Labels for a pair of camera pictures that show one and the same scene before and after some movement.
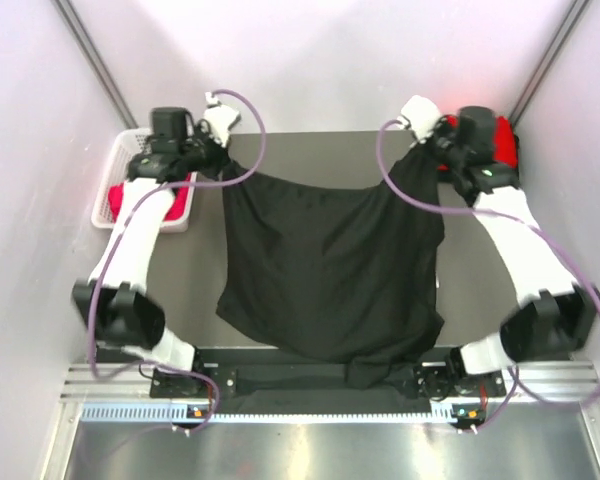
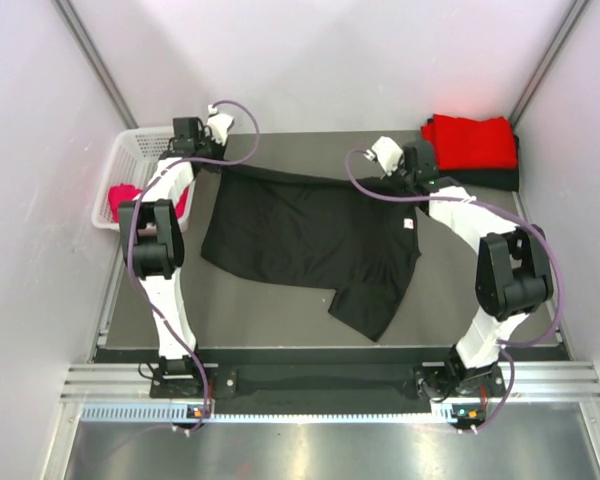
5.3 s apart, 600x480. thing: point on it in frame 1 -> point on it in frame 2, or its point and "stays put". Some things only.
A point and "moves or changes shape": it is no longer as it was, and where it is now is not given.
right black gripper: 424,148 -> 390,180
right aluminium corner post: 578,8 stays put
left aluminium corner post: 95,62 stays put
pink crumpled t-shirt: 177,211 stays put
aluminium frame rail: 532,382 stays put
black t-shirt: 346,275 moves or changes shape
